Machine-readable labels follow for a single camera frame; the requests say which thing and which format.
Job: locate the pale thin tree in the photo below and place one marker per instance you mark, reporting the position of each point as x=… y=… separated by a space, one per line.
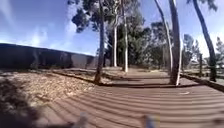
x=125 y=43
x=115 y=46

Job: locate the slender grey tree trunk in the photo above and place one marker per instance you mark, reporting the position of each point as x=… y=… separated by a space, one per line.
x=100 y=50

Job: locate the group of dark trees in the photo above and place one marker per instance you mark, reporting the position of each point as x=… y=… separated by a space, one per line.
x=146 y=43

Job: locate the red brick path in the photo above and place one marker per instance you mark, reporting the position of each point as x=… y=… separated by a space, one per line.
x=133 y=103

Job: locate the thin leaning tree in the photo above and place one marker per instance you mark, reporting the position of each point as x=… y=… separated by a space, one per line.
x=165 y=33

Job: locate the robot's own part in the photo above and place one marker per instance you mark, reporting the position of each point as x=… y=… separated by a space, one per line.
x=149 y=122
x=82 y=121

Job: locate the thick pale tree trunk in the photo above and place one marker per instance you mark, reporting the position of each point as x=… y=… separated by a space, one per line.
x=175 y=46

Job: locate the bare mulch ground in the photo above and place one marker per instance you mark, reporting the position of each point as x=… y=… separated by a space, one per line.
x=43 y=85

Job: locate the low kerb edge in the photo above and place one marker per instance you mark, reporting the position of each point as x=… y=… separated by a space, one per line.
x=203 y=81

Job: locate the leaning dark tree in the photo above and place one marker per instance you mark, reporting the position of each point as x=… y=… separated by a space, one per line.
x=207 y=40

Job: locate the long dark wall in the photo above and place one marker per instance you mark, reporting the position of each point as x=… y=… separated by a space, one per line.
x=36 y=57

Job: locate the dark post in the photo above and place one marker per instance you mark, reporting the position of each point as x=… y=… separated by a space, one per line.
x=200 y=65

